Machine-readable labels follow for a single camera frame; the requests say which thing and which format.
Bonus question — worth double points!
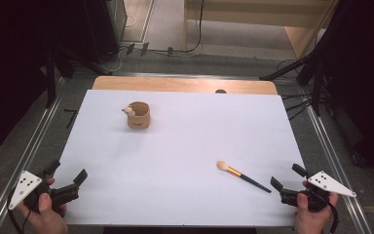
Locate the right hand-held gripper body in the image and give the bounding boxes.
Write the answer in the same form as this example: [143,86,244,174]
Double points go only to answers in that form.
[279,170,357,214]

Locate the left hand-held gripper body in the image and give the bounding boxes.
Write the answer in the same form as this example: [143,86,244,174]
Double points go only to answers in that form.
[8,170,80,217]

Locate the makeup brush with black handle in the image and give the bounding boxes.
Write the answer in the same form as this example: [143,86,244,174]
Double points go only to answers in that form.
[216,160,273,194]

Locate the wooden cup with hedgehog figure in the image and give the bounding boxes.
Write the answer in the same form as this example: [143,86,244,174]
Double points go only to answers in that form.
[121,100,152,130]

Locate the person's left hand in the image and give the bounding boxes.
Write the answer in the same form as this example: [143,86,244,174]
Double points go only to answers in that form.
[17,176,69,234]

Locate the person's right hand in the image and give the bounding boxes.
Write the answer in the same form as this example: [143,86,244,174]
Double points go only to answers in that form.
[293,180,340,234]

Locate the black metal stand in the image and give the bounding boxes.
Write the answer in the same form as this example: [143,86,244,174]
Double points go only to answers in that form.
[42,45,113,109]
[258,48,332,117]

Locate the white table mat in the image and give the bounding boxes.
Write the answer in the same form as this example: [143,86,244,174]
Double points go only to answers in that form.
[54,89,306,227]

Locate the black curtain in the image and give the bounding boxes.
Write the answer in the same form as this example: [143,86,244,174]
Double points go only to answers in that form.
[0,0,89,161]
[318,0,374,179]

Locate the wooden table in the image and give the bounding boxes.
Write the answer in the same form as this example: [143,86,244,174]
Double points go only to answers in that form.
[92,75,279,96]

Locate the light wooden platform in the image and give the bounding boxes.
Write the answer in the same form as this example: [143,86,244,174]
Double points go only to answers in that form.
[182,0,340,60]

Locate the black cabinet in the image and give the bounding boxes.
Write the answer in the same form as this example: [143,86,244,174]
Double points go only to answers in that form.
[83,0,129,64]

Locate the aluminium floor rail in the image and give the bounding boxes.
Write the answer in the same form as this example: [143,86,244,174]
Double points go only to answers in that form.
[300,86,374,234]
[0,77,66,234]

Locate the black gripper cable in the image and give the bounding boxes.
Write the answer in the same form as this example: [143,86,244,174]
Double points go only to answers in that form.
[6,191,33,234]
[326,201,341,234]

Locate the bundle of black floor cables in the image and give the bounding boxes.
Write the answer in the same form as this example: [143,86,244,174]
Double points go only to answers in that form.
[280,92,314,122]

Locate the white floor cable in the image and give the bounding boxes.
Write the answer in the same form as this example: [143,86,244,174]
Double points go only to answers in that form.
[99,14,138,74]

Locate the black hanging cable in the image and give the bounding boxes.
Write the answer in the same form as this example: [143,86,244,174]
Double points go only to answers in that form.
[149,0,206,55]

